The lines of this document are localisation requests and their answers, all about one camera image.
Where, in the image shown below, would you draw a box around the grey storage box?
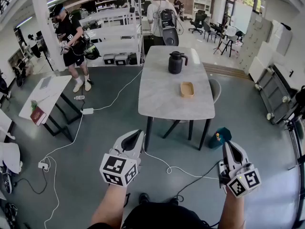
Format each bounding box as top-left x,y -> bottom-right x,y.
103,53 -> 116,65
114,53 -> 129,66

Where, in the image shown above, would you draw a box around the person's left forearm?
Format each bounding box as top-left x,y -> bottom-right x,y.
90,184 -> 127,226

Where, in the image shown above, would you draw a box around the white foam panels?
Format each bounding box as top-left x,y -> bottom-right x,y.
249,41 -> 277,83

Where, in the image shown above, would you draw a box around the person's right forearm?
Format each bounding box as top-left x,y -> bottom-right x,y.
218,191 -> 246,229

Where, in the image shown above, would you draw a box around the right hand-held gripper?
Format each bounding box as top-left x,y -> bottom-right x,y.
220,141 -> 262,198

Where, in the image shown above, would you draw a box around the person's black clothing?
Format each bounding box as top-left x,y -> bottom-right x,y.
87,203 -> 239,229

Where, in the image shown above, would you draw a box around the whiteboard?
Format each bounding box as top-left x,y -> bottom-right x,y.
232,1 -> 253,34

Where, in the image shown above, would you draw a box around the dark grey chair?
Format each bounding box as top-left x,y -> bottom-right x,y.
162,27 -> 179,46

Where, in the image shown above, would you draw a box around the white cabinet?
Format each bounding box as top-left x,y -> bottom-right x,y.
192,0 -> 213,16

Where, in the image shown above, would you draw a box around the grey lockers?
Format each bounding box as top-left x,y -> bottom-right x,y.
239,13 -> 272,71

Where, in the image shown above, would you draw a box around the white chair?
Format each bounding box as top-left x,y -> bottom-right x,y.
221,27 -> 239,57

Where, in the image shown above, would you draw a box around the dark tripod stand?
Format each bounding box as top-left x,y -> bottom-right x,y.
213,10 -> 229,55

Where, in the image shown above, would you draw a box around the white shelving unit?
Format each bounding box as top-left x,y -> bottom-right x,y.
80,7 -> 144,64

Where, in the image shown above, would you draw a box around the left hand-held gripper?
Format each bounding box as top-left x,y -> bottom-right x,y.
99,129 -> 145,188

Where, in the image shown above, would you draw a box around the white cable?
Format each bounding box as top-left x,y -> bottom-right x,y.
93,68 -> 144,111
142,150 -> 220,180

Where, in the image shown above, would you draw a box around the black green bag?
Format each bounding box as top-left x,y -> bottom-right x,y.
83,41 -> 101,60

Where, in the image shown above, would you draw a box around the grey marble table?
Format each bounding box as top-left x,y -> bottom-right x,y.
138,45 -> 215,151

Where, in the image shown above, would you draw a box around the light grey chair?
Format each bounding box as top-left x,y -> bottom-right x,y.
208,79 -> 222,104

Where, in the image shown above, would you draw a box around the grey laptop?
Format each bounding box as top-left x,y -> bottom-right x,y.
39,76 -> 52,90

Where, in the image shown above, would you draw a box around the beige rectangular tray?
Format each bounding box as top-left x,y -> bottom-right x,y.
180,81 -> 195,98

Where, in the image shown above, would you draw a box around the grey side chair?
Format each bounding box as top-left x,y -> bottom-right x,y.
203,20 -> 219,42

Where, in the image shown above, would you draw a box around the black backpack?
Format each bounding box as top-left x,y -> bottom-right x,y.
160,8 -> 177,30

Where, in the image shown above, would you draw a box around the teal waste bin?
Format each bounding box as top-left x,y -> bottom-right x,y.
208,127 -> 232,150

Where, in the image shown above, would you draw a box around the red book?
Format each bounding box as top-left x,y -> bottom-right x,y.
30,106 -> 47,126

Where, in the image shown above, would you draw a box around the white desk black legs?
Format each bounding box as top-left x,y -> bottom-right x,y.
18,74 -> 83,143

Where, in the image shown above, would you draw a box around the wooden step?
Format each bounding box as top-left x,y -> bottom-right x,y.
202,62 -> 248,81

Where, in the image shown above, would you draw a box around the black camera tripod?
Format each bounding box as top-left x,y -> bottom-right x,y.
283,118 -> 305,171

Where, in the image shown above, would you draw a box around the black thermal jug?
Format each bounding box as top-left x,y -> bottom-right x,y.
168,51 -> 189,75

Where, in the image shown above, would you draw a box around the grey platform cart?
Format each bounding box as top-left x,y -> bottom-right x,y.
254,64 -> 296,125

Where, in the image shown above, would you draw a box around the black office chair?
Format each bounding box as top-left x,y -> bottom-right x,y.
189,10 -> 207,34

